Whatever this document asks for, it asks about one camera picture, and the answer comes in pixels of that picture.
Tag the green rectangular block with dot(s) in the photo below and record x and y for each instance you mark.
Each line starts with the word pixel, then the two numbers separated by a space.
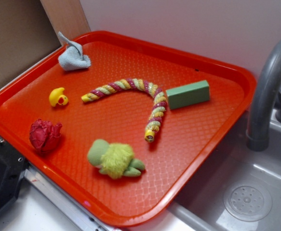
pixel 187 95

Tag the red plastic tray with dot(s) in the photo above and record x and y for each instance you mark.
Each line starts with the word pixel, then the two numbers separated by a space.
pixel 186 138

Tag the green plush turtle toy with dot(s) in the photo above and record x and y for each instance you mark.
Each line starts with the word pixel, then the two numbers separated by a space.
pixel 115 160

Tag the yellow rubber duck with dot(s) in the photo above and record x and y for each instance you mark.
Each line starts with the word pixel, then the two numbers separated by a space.
pixel 57 97

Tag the light blue folded cloth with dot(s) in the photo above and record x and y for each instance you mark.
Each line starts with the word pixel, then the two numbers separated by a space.
pixel 73 57

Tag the red crumpled ball toy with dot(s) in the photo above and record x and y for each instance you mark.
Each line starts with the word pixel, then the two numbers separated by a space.
pixel 44 136

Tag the grey toy sink basin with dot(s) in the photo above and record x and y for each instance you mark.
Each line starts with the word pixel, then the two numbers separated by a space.
pixel 200 203

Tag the round sink drain cover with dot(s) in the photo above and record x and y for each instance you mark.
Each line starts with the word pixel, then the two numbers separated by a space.
pixel 247 201

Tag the grey toy sink faucet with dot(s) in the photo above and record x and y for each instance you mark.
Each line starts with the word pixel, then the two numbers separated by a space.
pixel 266 96

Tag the brown cardboard panel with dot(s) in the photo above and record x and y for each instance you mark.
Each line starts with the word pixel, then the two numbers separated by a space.
pixel 28 32

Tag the twisted multicolour rope toy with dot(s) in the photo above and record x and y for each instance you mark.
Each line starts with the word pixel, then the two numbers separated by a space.
pixel 154 91

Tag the black metal bracket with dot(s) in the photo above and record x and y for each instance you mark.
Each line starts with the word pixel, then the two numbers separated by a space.
pixel 12 170

